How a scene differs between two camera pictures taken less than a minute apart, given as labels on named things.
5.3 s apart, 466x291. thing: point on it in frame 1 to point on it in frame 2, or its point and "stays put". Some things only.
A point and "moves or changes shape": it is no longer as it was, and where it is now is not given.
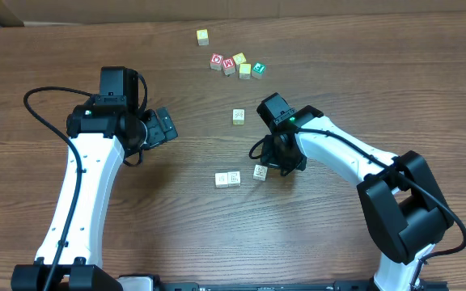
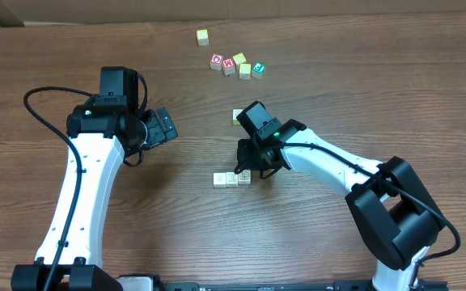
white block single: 222,180 stays put
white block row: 260,172 moves or changes shape
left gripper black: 157,134 stays put
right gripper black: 270,158 to 246,160
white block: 234,179 stays put
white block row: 238,116 stays put
